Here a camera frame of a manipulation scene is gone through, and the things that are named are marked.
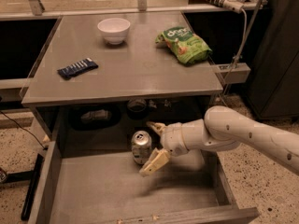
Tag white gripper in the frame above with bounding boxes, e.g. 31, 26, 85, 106
139, 121, 190, 176

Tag silver green 7up can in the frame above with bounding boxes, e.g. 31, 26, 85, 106
131, 131, 152, 164

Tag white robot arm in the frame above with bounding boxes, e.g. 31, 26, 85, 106
140, 105, 299, 176

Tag grey counter cabinet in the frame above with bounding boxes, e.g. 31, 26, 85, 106
21, 11, 224, 142

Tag open grey drawer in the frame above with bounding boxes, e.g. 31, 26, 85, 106
28, 129, 259, 224

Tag green chip bag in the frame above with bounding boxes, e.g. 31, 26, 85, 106
155, 26, 212, 64

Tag dark blue snack packet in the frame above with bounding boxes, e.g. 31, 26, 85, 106
57, 58, 99, 80

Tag white ceramic bowl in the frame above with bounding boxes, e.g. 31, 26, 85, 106
97, 18, 131, 45

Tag dark cabinet at right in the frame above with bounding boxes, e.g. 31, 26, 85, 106
246, 0, 299, 119

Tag black floor stand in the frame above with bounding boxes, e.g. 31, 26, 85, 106
0, 154, 44, 221

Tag grey side bracket box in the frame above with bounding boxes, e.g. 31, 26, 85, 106
212, 63, 250, 85

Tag black thin cable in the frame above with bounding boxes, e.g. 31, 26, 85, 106
0, 109, 47, 149

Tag white power cable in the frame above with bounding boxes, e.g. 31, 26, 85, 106
222, 8, 249, 107

